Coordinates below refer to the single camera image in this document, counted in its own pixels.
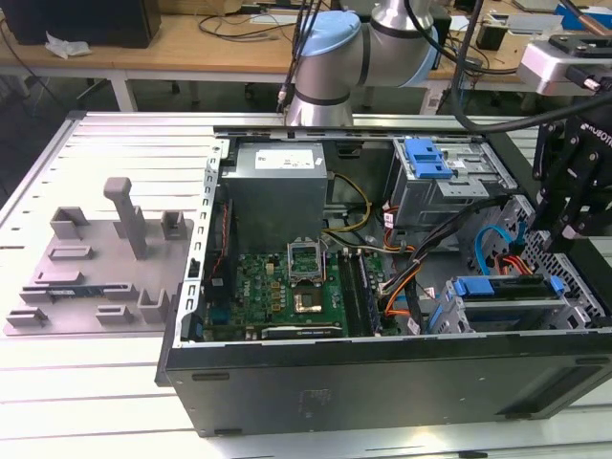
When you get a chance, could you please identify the red orange power wire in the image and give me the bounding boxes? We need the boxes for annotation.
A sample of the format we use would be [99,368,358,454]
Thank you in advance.
[494,252,539,277]

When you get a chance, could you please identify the blue data wire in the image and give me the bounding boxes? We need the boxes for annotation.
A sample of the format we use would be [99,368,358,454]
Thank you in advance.
[472,205,530,277]

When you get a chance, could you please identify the silver disk bay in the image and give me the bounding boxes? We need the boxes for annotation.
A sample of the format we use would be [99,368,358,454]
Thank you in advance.
[444,274,599,335]

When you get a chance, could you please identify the silver drive cage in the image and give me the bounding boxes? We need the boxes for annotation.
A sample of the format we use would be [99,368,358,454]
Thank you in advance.
[387,136,521,240]

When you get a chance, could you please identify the blue cardboard box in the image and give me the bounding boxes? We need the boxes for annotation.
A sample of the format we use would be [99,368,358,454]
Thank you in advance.
[554,2,589,33]

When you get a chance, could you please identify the blue plastic drive latch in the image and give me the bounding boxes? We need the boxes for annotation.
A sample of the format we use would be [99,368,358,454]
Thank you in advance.
[404,137,453,181]

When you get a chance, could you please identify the grey flat box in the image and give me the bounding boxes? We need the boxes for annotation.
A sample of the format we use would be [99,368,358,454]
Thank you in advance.
[506,11,558,34]

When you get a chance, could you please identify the small black box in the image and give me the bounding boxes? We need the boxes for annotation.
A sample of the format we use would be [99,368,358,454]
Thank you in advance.
[475,21,504,52]

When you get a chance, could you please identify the black RAM slot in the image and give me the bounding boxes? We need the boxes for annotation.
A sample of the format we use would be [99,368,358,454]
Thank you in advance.
[337,249,361,336]
[361,249,385,336]
[343,249,368,336]
[354,249,377,336]

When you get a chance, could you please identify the socket locking lever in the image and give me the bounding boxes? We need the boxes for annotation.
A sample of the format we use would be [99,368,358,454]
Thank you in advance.
[320,236,332,288]

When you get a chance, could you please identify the black PC case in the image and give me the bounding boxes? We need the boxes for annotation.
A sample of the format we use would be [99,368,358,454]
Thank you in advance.
[155,113,612,439]

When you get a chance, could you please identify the metal socket cover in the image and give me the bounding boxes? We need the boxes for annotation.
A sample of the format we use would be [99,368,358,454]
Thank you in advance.
[285,237,327,288]

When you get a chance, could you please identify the grey power supply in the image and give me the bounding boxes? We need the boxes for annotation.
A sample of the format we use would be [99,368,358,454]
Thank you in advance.
[220,142,332,243]

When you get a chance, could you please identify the black graphics card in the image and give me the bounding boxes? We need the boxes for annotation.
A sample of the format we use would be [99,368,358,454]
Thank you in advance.
[260,324,344,341]

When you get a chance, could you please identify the green motherboard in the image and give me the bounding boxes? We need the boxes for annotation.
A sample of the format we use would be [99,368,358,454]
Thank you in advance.
[203,248,401,341]

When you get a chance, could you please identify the wooden desk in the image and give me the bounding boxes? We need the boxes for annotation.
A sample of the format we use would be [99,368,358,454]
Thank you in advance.
[0,0,612,116]

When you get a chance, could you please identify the grey parts rack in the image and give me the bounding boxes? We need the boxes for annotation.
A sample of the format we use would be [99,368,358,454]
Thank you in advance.
[2,176,197,339]

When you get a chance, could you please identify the large black box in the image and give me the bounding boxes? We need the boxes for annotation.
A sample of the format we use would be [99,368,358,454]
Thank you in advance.
[0,0,163,50]

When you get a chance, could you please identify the RAM stick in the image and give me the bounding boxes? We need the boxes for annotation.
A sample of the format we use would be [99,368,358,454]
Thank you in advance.
[45,285,105,297]

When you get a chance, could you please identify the white plastic bag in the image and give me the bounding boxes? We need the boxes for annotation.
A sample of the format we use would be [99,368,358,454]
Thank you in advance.
[45,31,92,61]

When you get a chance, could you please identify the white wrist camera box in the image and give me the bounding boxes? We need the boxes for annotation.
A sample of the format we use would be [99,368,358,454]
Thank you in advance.
[518,35,612,96]

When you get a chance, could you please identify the black camera cable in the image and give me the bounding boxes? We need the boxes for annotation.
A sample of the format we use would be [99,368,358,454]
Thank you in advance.
[448,0,604,136]

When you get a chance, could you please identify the multicolour wire harness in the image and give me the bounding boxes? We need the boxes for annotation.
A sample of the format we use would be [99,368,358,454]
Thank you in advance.
[367,241,418,255]

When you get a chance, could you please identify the yellow wires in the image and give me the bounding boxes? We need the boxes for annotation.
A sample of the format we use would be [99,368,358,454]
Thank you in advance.
[320,172,374,236]

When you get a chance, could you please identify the orange wire bundle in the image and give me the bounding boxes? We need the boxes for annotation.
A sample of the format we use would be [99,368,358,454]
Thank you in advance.
[382,286,413,317]

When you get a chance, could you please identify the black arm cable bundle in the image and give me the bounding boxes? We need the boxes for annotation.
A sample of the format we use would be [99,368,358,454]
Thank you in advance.
[275,0,319,116]

